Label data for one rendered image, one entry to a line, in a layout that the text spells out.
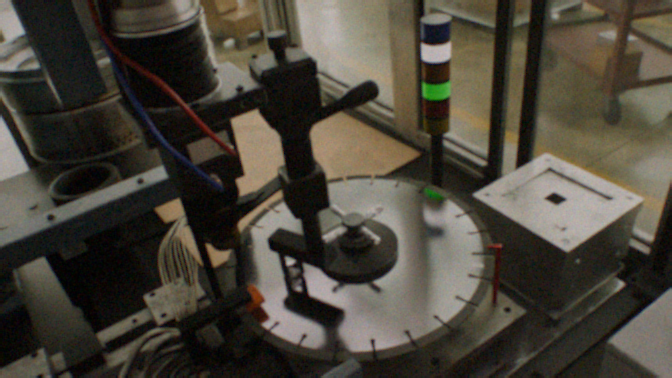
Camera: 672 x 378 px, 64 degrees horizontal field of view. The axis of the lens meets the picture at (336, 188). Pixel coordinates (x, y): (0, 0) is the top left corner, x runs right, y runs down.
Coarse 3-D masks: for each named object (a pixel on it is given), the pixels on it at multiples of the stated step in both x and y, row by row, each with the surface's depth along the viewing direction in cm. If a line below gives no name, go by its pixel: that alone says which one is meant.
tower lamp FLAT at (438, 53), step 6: (444, 42) 81; (426, 48) 82; (432, 48) 81; (438, 48) 81; (444, 48) 81; (426, 54) 82; (432, 54) 82; (438, 54) 82; (444, 54) 82; (426, 60) 83; (432, 60) 82; (438, 60) 82; (444, 60) 82
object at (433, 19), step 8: (424, 16) 82; (432, 16) 82; (440, 16) 81; (448, 16) 81; (424, 24) 80; (432, 24) 79; (440, 24) 79; (448, 24) 80; (424, 32) 81; (432, 32) 80; (440, 32) 80; (448, 32) 80; (424, 40) 81; (432, 40) 80; (440, 40) 80
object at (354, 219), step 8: (336, 208) 72; (376, 208) 71; (344, 216) 70; (352, 216) 69; (360, 216) 69; (368, 216) 70; (344, 224) 68; (352, 224) 68; (360, 224) 68; (336, 232) 68; (344, 232) 68; (352, 232) 68; (360, 232) 68; (368, 232) 67; (328, 240) 67; (352, 240) 69; (360, 240) 69; (376, 240) 66
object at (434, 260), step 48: (336, 192) 83; (384, 192) 82; (432, 192) 80; (432, 240) 72; (480, 240) 71; (288, 288) 68; (336, 288) 67; (384, 288) 66; (432, 288) 65; (288, 336) 61; (336, 336) 61; (384, 336) 60
